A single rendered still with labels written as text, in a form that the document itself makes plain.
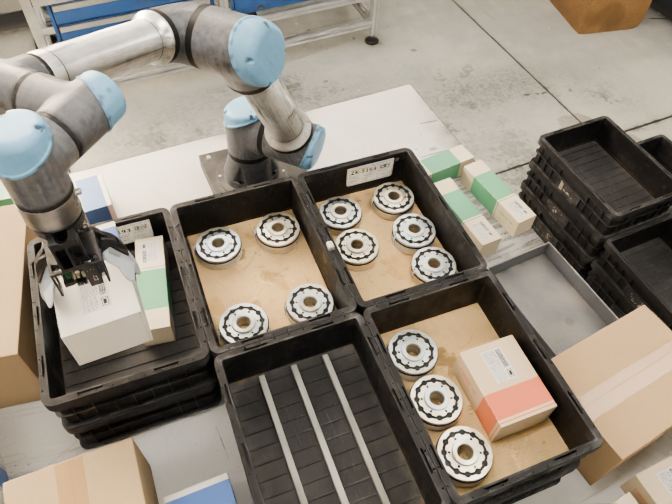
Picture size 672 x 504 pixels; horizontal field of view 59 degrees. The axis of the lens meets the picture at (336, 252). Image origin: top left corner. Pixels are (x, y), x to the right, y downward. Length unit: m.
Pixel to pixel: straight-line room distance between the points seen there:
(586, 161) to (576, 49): 1.61
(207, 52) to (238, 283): 0.51
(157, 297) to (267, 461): 0.40
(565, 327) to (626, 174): 0.91
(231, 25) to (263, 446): 0.76
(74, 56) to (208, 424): 0.77
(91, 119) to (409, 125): 1.26
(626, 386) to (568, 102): 2.28
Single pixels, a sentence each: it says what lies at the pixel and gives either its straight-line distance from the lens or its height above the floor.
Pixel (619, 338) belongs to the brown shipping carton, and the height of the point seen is 0.86.
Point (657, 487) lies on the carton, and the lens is 1.37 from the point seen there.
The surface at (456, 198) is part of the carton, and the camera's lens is 1.64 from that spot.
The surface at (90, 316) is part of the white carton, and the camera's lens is 0.99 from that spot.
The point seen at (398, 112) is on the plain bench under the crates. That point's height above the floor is 0.70.
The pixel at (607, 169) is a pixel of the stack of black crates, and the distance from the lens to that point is 2.31.
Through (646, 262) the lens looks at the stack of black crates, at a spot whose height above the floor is 0.38.
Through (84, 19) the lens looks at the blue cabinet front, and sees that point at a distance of 3.01.
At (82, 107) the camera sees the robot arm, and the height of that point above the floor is 1.44.
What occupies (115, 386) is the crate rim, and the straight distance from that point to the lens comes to 1.16.
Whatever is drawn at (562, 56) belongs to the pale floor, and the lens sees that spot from 3.75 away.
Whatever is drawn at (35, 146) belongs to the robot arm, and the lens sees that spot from 0.78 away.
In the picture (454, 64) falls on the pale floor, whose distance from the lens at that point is 3.48.
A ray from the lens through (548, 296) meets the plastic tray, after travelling 1.58.
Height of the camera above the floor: 1.93
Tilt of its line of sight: 52 degrees down
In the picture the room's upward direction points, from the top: 3 degrees clockwise
